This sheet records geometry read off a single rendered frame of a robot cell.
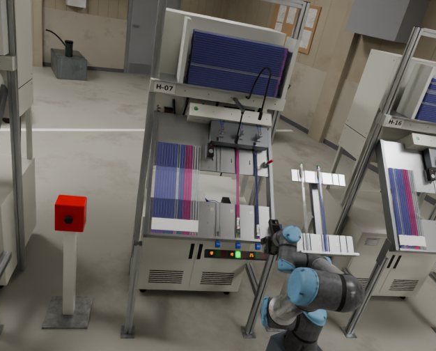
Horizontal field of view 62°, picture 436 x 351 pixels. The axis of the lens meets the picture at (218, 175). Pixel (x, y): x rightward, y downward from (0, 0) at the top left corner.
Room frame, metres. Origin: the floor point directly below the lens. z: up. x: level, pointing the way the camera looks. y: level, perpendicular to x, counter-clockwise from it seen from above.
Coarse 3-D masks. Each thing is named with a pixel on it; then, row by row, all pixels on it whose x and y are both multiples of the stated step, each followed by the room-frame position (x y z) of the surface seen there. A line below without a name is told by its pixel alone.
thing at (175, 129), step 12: (168, 120) 1.99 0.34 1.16; (180, 120) 2.01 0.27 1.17; (156, 132) 1.91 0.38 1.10; (168, 132) 1.93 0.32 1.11; (180, 132) 1.96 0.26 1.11; (192, 132) 1.98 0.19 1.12; (204, 132) 2.01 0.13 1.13; (156, 144) 1.86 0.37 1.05; (192, 144) 1.93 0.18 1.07; (204, 144) 1.95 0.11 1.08; (156, 156) 1.81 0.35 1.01; (204, 156) 1.90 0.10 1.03; (216, 156) 1.92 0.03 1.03; (228, 156) 1.95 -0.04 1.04; (240, 156) 1.97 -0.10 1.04; (252, 156) 2.00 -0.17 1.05; (264, 156) 2.02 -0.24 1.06; (204, 168) 1.85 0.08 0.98; (216, 168) 1.87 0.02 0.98; (228, 168) 1.90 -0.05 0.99; (240, 168) 1.92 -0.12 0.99; (252, 168) 1.94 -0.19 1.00
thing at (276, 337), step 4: (280, 332) 1.22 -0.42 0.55; (284, 332) 1.23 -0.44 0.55; (272, 336) 1.19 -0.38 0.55; (276, 336) 1.19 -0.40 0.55; (280, 336) 1.20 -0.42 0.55; (272, 340) 1.18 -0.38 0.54; (276, 340) 1.17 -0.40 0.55; (280, 340) 1.18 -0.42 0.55; (268, 344) 1.19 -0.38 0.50; (272, 344) 1.17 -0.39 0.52; (276, 344) 1.16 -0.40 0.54; (280, 344) 1.16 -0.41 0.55; (268, 348) 1.18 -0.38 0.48; (272, 348) 1.16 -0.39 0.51; (276, 348) 1.15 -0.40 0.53; (280, 348) 1.14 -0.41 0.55; (320, 348) 1.18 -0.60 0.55
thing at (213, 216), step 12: (204, 204) 1.70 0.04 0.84; (216, 204) 1.72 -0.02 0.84; (228, 204) 1.74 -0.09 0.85; (204, 216) 1.66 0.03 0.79; (216, 216) 1.67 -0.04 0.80; (228, 216) 1.70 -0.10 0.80; (240, 216) 1.72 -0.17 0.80; (252, 216) 1.74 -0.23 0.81; (264, 216) 1.76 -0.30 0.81; (204, 228) 1.61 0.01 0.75; (216, 228) 1.63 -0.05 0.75; (228, 228) 1.65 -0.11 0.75; (240, 228) 1.67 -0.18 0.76; (252, 228) 1.69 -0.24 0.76; (264, 228) 1.71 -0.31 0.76
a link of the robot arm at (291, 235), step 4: (284, 228) 1.35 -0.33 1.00; (288, 228) 1.33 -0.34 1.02; (292, 228) 1.33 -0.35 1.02; (296, 228) 1.33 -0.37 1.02; (280, 232) 1.37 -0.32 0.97; (284, 232) 1.33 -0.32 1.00; (288, 232) 1.31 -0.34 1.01; (292, 232) 1.32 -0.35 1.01; (296, 232) 1.32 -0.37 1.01; (300, 232) 1.33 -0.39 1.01; (276, 236) 1.39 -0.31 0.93; (280, 236) 1.35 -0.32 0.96; (284, 236) 1.32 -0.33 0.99; (288, 236) 1.30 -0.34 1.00; (292, 236) 1.31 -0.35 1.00; (296, 236) 1.31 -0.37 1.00; (300, 236) 1.32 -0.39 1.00; (280, 240) 1.33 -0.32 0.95; (284, 240) 1.31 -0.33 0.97; (288, 240) 1.30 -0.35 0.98; (292, 240) 1.29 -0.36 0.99; (296, 240) 1.30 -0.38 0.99; (296, 244) 1.31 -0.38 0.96
